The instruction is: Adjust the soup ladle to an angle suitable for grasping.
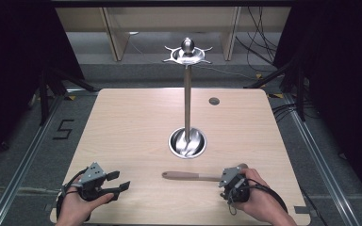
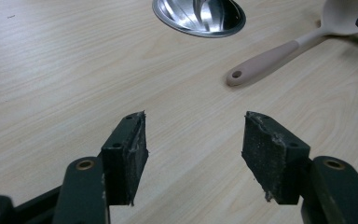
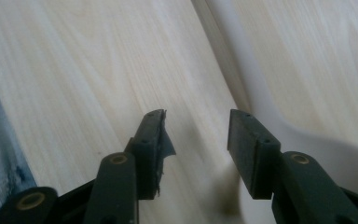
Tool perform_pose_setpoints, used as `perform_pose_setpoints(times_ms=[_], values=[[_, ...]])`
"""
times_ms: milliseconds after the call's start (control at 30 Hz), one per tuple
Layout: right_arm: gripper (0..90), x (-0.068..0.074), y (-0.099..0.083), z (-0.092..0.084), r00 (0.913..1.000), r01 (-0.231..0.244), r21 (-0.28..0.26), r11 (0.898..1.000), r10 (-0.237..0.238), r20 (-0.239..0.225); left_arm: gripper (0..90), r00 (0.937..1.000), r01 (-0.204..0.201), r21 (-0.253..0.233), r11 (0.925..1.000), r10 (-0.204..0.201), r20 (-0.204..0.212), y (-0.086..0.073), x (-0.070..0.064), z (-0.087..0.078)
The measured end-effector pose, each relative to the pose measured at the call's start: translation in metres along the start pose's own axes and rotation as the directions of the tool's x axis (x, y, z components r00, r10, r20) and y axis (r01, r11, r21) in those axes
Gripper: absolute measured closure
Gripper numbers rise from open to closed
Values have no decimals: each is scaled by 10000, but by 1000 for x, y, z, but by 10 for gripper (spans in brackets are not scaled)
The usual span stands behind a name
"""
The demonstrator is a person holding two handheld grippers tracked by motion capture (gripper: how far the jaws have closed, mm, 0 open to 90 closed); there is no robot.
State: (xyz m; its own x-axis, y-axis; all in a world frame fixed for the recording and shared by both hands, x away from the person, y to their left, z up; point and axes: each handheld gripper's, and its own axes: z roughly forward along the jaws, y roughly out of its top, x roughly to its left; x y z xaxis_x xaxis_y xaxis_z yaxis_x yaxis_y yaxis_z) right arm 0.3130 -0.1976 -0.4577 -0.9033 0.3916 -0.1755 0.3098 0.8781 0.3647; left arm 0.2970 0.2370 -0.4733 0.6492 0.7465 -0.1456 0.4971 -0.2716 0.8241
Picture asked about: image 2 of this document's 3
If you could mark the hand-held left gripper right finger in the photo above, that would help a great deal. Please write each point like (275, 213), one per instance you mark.
(279, 165)

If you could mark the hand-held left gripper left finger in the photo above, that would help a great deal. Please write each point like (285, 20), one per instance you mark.
(122, 161)

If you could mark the beige silicone spoon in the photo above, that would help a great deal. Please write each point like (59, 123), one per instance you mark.
(279, 57)

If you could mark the steel bowl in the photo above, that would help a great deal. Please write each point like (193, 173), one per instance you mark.
(200, 17)

